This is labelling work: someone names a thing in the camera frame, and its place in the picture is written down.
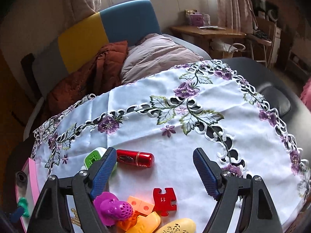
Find pink-rimmed white tray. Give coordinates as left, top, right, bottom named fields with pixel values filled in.
left=15, top=158, right=39, bottom=232

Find pale yellow perforated case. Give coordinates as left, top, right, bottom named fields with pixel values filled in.
left=155, top=218, right=196, bottom=233

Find red metal cylinder case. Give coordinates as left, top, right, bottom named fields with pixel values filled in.
left=116, top=149, right=155, bottom=168

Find green white plastic gadget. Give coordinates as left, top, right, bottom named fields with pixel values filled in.
left=81, top=147, right=107, bottom=170

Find wooden side desk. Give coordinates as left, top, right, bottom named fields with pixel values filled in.
left=169, top=25, right=246, bottom=52

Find orange linked cube blocks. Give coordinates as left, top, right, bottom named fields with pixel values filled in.
left=116, top=196, right=155, bottom=231

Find black leather chair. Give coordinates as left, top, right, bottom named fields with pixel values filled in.
left=222, top=57, right=311, bottom=160

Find yellow-orange plastic shell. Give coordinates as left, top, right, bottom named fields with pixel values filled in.
left=127, top=211, right=161, bottom=233

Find purple box on desk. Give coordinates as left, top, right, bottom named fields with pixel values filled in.
left=185, top=10, right=211, bottom=27

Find red puzzle piece block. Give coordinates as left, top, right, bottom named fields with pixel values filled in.
left=153, top=187, right=177, bottom=217

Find rust orange quilted jacket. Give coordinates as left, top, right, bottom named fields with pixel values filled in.
left=46, top=41, right=128, bottom=115

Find purple perforated plastic toy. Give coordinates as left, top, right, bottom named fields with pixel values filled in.
left=93, top=192, right=133, bottom=226

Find white floral embroidered tablecloth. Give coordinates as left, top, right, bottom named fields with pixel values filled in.
left=32, top=60, right=310, bottom=232

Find yellow blue sofa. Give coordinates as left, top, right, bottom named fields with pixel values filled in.
left=20, top=0, right=212, bottom=103

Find pale pink pillow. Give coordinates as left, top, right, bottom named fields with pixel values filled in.
left=120, top=33, right=204, bottom=84

